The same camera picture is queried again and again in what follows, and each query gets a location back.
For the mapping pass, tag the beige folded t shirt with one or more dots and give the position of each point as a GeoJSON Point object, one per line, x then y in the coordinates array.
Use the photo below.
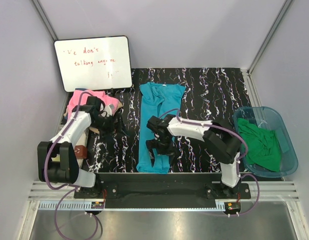
{"type": "Point", "coordinates": [94, 130]}

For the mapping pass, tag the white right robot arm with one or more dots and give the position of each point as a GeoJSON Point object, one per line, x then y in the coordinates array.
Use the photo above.
{"type": "Point", "coordinates": [220, 141]}

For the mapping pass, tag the teal plastic basin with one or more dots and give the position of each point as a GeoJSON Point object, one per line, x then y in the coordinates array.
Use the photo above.
{"type": "Point", "coordinates": [267, 118]}

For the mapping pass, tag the white dry erase board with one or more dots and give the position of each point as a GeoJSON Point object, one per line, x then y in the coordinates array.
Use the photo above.
{"type": "Point", "coordinates": [98, 63]}

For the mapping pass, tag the green t shirt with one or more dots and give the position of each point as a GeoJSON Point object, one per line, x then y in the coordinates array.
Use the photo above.
{"type": "Point", "coordinates": [263, 145]}

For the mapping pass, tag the brown cube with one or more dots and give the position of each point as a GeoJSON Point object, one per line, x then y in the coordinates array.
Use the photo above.
{"type": "Point", "coordinates": [81, 152]}

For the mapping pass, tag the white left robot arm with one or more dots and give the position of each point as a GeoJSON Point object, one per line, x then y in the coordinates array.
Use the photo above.
{"type": "Point", "coordinates": [56, 159]}

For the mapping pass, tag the pink folded t shirt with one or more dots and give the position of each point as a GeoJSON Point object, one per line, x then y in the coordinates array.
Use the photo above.
{"type": "Point", "coordinates": [104, 101]}

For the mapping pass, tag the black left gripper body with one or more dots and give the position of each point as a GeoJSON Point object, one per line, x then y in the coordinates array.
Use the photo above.
{"type": "Point", "coordinates": [106, 124]}

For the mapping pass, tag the teal t shirt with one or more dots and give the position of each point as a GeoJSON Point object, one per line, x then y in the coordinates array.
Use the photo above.
{"type": "Point", "coordinates": [156, 100]}

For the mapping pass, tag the aluminium frame rail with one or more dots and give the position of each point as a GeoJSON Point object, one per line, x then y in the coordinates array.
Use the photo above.
{"type": "Point", "coordinates": [263, 191]}

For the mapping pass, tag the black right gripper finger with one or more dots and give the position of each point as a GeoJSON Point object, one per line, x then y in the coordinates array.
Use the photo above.
{"type": "Point", "coordinates": [151, 145]}
{"type": "Point", "coordinates": [171, 153]}

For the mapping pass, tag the black white manual booklet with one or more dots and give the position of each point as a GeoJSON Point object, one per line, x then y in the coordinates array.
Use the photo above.
{"type": "Point", "coordinates": [83, 140]}

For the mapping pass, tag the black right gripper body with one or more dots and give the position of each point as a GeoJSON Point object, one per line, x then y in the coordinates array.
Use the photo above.
{"type": "Point", "coordinates": [164, 144]}

